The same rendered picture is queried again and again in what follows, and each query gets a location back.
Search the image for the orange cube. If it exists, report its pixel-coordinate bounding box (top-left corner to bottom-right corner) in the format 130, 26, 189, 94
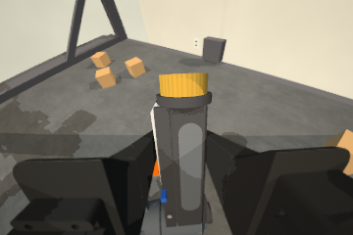
125, 57, 145, 78
96, 68, 116, 88
90, 52, 111, 68
323, 130, 353, 175

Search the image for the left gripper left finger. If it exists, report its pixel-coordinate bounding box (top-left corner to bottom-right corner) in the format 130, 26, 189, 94
13, 130, 157, 235

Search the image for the grey block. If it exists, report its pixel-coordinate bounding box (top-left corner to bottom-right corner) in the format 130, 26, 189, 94
202, 36, 227, 63

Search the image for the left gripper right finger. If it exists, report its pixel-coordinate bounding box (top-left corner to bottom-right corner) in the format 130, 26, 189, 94
206, 130, 350, 235

